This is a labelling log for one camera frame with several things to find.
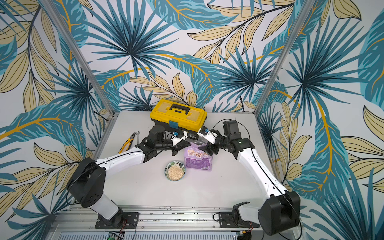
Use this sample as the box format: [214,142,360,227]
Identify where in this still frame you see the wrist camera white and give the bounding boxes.
[171,131,188,146]
[198,126,218,145]

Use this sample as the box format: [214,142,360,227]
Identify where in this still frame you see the silver wrench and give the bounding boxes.
[136,131,140,145]

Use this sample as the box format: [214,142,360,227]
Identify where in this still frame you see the aluminium rail frame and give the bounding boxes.
[50,205,304,240]

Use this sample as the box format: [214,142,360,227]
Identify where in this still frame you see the oats in bowl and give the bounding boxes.
[168,166,184,181]

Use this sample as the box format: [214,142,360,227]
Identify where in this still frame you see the yellow black toolbox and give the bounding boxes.
[150,99,208,140]

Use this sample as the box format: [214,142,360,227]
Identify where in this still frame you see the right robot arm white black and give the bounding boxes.
[198,119,303,236]

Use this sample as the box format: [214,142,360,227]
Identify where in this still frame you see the yellow black pliers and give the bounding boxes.
[119,133,136,154]

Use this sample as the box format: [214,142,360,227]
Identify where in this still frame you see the purple oats bag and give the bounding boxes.
[184,140,213,171]

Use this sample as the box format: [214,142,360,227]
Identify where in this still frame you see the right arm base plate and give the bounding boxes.
[213,212,260,229]

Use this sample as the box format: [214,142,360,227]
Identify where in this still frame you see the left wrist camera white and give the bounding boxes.
[171,131,188,146]

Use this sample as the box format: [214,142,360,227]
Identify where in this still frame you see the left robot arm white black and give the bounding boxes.
[67,126,190,226]

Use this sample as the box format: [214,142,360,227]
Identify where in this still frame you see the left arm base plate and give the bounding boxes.
[95,212,140,230]

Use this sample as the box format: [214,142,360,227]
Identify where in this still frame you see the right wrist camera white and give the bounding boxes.
[198,126,218,145]

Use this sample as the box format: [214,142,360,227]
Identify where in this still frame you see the green leaf pattern bowl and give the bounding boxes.
[164,161,186,182]

